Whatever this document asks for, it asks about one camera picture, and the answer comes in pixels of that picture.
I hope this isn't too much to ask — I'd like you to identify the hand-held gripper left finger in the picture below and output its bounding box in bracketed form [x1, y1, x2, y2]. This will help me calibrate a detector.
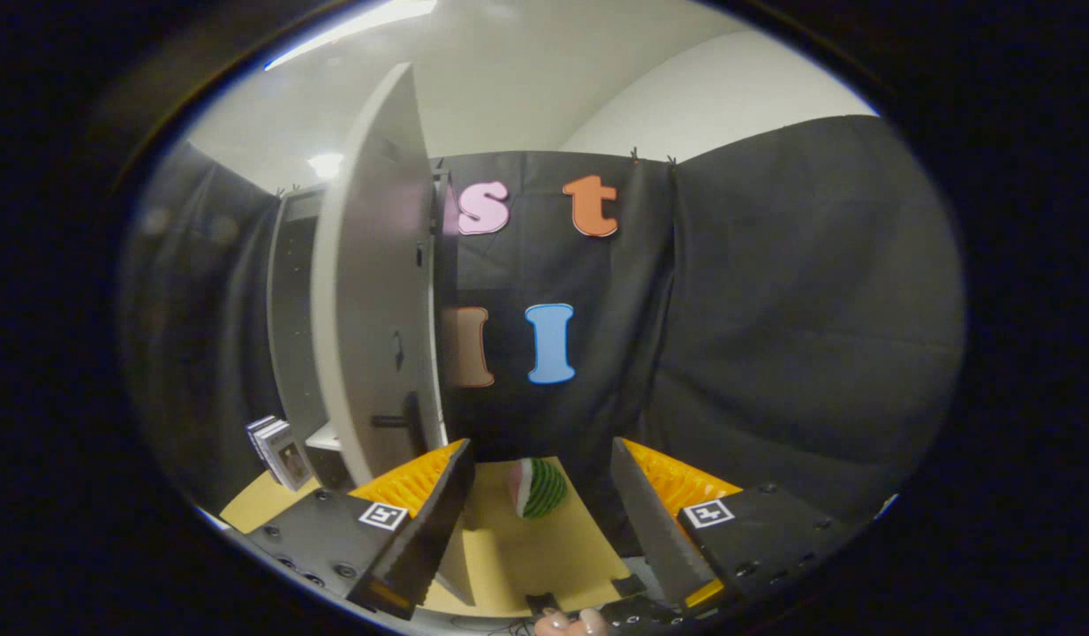
[244, 437, 476, 621]

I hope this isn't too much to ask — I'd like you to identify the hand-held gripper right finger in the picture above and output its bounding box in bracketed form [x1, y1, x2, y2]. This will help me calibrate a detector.
[609, 436, 854, 615]

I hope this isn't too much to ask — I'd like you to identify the white shoe cabinet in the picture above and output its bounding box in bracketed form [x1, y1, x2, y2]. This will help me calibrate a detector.
[266, 184, 344, 488]

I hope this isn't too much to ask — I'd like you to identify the white shoe cabinet door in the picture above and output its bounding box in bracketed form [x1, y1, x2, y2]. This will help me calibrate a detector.
[310, 62, 476, 607]

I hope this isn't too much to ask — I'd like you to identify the watermelon slice toy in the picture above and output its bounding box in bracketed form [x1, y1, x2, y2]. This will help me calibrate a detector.
[508, 457, 570, 520]

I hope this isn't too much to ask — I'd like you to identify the black backdrop cloth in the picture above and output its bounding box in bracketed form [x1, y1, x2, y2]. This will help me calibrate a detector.
[120, 115, 967, 531]

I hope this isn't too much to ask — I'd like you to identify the black door handle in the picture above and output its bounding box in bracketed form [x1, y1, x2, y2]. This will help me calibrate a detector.
[371, 392, 423, 435]

